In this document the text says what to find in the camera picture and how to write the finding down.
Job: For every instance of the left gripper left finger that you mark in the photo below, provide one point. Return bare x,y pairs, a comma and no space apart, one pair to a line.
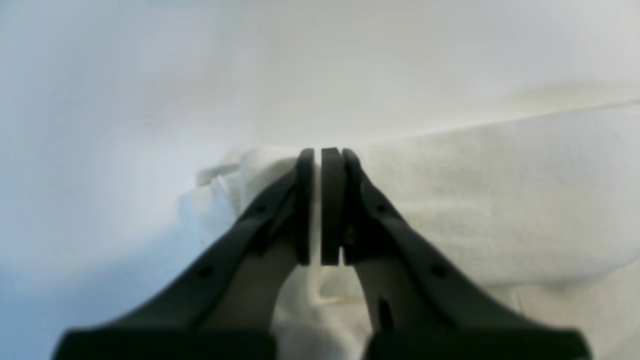
222,306

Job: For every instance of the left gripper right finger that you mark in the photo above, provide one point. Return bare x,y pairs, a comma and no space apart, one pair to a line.
421,306

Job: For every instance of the white printed T-shirt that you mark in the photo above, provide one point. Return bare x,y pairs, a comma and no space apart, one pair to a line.
542,213

